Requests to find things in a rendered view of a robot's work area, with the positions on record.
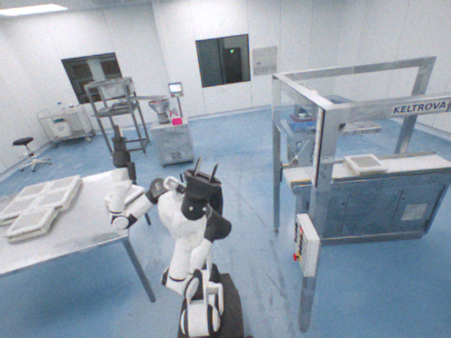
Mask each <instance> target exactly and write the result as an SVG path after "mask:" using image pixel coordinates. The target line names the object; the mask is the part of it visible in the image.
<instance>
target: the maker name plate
mask: <svg viewBox="0 0 451 338"><path fill-rule="evenodd" d="M450 102H451V99H450V98H449V99H443V100H436V101H423V102H410V103H403V104H396V105H392V106H391V112H390V115H389V116H401V115H409V114H415V113H428V112H436V111H442V110H447V109H448V107H449V103H450Z"/></svg>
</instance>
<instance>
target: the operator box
mask: <svg viewBox="0 0 451 338"><path fill-rule="evenodd" d="M296 222H297V224H298V228H297V231H298V233H297V237H298V238H297V239H296V240H297V243H298V245H297V243H295V253H296V256H297V252H299V249H300V240H301V239H300V236H299V235H300V233H302V232H301V230H300V225H301V226H302V229H303V235H302V237H303V240H302V246H301V248H302V250H301V255H302V257H301V256H300V257H301V262H300V266H301V271H302V273H303V276H304V277H310V276H314V274H315V270H317V267H316V263H317V253H318V248H319V247H320V245H321V243H320V239H319V237H318V236H317V233H316V231H315V228H314V227H313V225H312V222H311V221H310V220H309V218H308V214H296ZM304 243H305V244H304ZM302 251H303V252H302ZM304 251H305V252H304ZM302 258H303V259H302ZM301 264H302V265H301ZM303 268H304V269H303Z"/></svg>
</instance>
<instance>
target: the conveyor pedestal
mask: <svg viewBox="0 0 451 338"><path fill-rule="evenodd" d="M450 184H451V182H450V183H445V184H444V186H437V185H438V183H431V184H423V185H415V186H404V187H389V188H383V189H382V191H376V188H373V189H365V190H357V191H347V192H332V193H329V204H328V209H327V214H326V219H325V228H324V233H323V238H322V243H321V246H323V245H352V244H363V243H373V242H384V241H402V240H412V239H421V238H422V236H423V235H425V234H428V230H429V228H430V226H431V224H432V223H433V220H434V218H435V215H436V214H437V211H438V209H439V207H440V206H441V204H442V200H443V199H444V197H445V194H446V192H447V191H448V189H449V185H450ZM309 205H310V197H309V195H298V196H296V214H308V212H309ZM294 230H296V216H295V228H294Z"/></svg>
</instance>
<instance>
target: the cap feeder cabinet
mask: <svg viewBox="0 0 451 338"><path fill-rule="evenodd" d="M179 117H181V116H179ZM173 118H178V116H177V117H170V118H169V120H170V121H169V122H165V123H164V124H163V123H162V122H159V121H158V120H154V122H153V124H152V126H151V128H150V131H151V135H152V137H153V141H154V143H155V148H156V150H157V155H158V158H159V162H160V164H161V165H163V168H165V166H164V165H166V164H171V163H179V162H188V161H192V162H191V163H193V160H194V147H193V143H192V136H191V132H190V125H189V121H188V116H183V117H182V121H183V124H180V125H176V126H174V125H173V124H172V119H173Z"/></svg>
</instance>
